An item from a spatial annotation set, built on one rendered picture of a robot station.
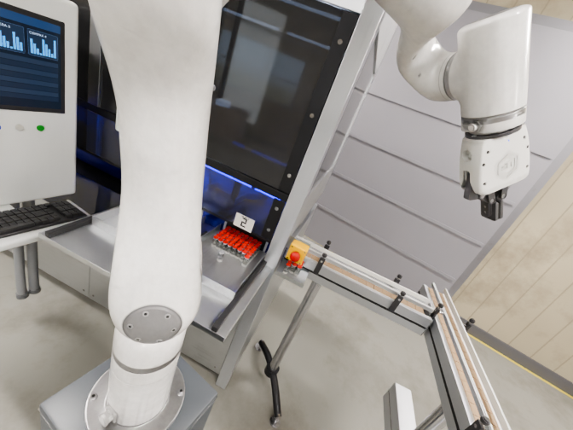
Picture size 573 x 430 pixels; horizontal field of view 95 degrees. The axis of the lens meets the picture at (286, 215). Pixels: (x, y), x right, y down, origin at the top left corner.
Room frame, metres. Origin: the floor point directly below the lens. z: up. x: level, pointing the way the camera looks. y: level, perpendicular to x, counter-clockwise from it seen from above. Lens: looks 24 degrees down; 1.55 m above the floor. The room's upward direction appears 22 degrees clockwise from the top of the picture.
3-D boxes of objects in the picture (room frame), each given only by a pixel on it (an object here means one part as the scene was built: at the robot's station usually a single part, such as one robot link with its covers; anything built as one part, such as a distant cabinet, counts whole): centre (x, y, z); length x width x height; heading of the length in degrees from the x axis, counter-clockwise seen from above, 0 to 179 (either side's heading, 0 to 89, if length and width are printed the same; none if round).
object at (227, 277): (0.86, 0.16, 0.90); 0.34 x 0.26 x 0.04; 171
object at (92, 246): (0.82, 0.34, 0.87); 0.70 x 0.48 x 0.02; 81
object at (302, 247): (0.94, -0.10, 1.00); 0.08 x 0.07 x 0.07; 171
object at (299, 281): (0.98, -0.12, 0.87); 0.14 x 0.13 x 0.02; 171
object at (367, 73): (1.41, -0.10, 1.51); 0.85 x 0.01 x 0.59; 171
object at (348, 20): (0.94, 0.04, 1.40); 0.05 x 0.01 x 0.80; 81
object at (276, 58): (0.98, 0.23, 1.51); 0.43 x 0.01 x 0.59; 81
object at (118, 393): (0.33, 0.15, 0.95); 0.19 x 0.19 x 0.18
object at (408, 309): (1.04, -0.40, 0.92); 0.69 x 0.15 x 0.16; 81
